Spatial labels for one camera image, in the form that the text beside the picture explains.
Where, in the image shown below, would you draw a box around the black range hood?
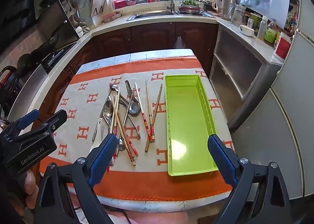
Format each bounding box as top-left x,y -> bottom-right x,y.
0,0 -> 80,52

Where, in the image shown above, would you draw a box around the pink container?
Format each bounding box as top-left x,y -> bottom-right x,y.
102,12 -> 117,23

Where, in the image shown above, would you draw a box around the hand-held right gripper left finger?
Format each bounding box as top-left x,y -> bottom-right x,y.
34,134 -> 118,224

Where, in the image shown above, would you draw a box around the brown wooden chopstick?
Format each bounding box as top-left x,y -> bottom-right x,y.
144,83 -> 163,153

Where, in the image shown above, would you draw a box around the brown wooden kitchen cabinets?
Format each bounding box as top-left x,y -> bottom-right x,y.
37,22 -> 220,126

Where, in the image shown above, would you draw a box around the white ceramic dishes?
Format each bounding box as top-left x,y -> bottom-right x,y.
74,19 -> 91,37

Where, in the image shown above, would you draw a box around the white plastic spoon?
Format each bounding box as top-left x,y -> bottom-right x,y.
89,117 -> 103,152

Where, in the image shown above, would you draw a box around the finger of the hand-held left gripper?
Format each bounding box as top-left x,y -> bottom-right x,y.
17,110 -> 68,141
10,109 -> 40,137

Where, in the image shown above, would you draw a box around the bamboo chopstick red end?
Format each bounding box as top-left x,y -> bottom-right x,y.
114,110 -> 138,157

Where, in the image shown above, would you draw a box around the small spoon wooden handle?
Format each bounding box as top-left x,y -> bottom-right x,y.
109,83 -> 130,107

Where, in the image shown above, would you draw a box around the steel electric kettle cream handle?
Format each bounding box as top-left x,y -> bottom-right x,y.
212,0 -> 239,22

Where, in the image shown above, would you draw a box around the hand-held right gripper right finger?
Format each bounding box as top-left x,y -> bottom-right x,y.
207,134 -> 292,224

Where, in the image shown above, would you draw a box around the clear plastic bottle white cap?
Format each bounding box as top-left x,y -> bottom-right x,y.
257,16 -> 268,41

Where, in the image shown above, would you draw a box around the grey refrigerator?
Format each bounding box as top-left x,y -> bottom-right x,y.
228,0 -> 314,201

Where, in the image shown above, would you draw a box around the metal basin with greens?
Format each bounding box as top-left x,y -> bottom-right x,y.
178,0 -> 204,15

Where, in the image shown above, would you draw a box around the green plastic tray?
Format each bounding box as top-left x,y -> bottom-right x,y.
164,74 -> 219,177

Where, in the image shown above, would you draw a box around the white kitchen countertop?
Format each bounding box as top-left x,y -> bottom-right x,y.
6,13 -> 221,122

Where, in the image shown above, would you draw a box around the brown bottle green label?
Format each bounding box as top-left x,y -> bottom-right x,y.
264,21 -> 277,47

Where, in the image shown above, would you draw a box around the small clear plastic bag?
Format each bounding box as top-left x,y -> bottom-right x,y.
174,34 -> 185,49

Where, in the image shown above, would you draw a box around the person's left hand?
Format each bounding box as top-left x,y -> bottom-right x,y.
23,168 -> 41,209

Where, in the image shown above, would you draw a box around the metal chopstick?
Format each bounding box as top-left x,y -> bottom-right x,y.
123,88 -> 136,127
92,95 -> 111,141

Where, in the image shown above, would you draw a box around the stainless steel sink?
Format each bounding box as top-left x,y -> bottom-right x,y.
126,11 -> 216,22

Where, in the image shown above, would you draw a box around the red plastic basin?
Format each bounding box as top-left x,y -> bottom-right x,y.
113,0 -> 138,9

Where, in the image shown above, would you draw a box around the glass pitcher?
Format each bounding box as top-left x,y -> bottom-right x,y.
231,4 -> 247,26

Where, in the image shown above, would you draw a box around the large steel soup spoon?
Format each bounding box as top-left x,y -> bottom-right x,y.
125,80 -> 142,115

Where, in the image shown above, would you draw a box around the orange beige printed blanket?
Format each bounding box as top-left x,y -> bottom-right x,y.
39,57 -> 236,202

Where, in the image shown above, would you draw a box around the black red cart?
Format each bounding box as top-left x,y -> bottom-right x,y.
0,66 -> 22,117

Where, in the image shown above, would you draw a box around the cutting board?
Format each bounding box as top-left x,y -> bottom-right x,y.
89,0 -> 108,17

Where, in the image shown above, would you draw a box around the white bowl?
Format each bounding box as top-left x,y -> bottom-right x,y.
239,24 -> 255,37

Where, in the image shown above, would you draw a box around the white tub red label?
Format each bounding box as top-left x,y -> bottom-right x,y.
273,32 -> 292,62

